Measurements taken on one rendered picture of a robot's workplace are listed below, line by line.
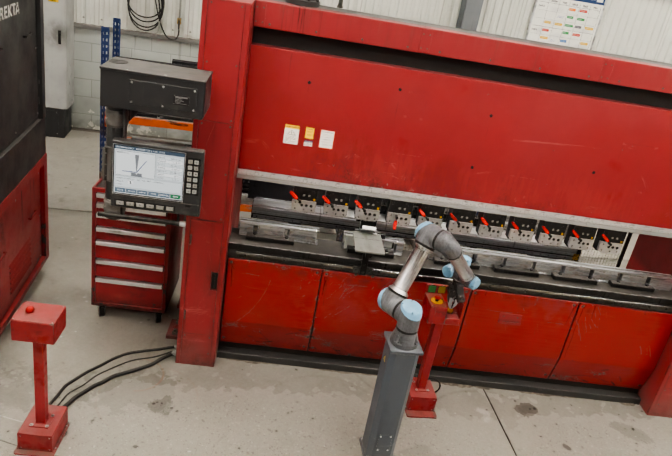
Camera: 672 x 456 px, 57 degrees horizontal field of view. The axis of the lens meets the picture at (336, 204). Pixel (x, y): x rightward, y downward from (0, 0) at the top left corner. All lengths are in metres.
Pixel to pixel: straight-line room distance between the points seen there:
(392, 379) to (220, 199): 1.39
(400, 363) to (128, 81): 1.97
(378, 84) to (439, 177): 0.69
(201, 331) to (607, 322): 2.66
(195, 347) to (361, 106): 1.86
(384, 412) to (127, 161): 1.90
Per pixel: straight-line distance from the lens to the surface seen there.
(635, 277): 4.61
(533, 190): 4.03
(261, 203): 4.16
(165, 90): 3.13
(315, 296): 4.02
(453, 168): 3.84
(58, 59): 7.79
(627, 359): 4.82
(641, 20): 9.21
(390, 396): 3.52
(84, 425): 3.90
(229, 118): 3.47
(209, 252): 3.80
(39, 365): 3.52
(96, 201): 4.25
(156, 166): 3.23
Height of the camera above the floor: 2.68
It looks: 23 degrees down
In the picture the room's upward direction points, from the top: 10 degrees clockwise
